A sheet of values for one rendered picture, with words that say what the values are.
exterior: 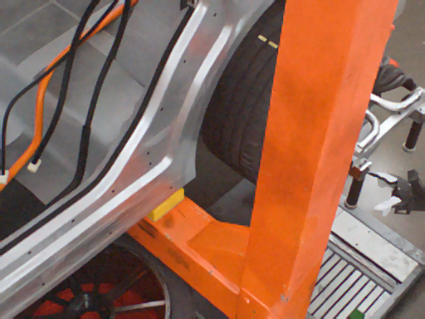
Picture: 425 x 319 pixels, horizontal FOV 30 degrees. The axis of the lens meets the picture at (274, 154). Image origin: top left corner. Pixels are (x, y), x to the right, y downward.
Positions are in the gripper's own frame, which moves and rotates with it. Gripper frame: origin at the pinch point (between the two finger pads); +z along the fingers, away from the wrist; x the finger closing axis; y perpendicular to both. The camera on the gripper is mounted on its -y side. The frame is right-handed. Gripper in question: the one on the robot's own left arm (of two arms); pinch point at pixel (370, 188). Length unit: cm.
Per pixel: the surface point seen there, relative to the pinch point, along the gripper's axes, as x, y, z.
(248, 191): 47, 58, 33
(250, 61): 23, -28, 40
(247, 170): 8.8, 4.5, 38.0
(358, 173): -2.8, -9.9, 6.0
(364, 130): 17.1, -8.9, 1.7
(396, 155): 93, 78, -39
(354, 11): -46, -99, 28
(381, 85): 27.1, -19.2, -2.7
